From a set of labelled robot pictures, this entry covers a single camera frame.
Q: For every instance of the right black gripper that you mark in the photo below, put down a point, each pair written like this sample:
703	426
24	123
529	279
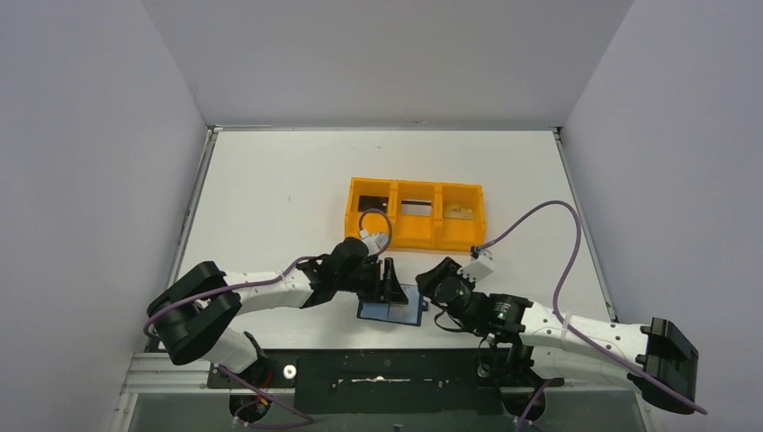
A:
426	281

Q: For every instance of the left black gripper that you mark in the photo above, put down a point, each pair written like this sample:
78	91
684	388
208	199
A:
385	281

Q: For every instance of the blue leather card holder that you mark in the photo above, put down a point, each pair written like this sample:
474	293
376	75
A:
409	314

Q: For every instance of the orange three-compartment tray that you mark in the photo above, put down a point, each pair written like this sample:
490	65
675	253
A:
415	215

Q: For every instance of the gold credit card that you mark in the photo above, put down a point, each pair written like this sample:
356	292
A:
458	211

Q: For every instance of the black VIP credit card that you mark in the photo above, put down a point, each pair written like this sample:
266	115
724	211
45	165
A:
368	202

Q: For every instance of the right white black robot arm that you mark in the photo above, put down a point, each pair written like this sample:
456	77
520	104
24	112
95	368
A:
656	359

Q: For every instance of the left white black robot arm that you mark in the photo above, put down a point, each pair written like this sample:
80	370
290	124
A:
191	317

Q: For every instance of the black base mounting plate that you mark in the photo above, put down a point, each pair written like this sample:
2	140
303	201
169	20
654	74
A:
410	381

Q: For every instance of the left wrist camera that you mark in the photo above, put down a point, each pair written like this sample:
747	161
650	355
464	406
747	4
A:
376	243

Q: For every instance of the aluminium frame rail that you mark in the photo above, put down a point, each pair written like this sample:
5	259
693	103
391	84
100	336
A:
155	373

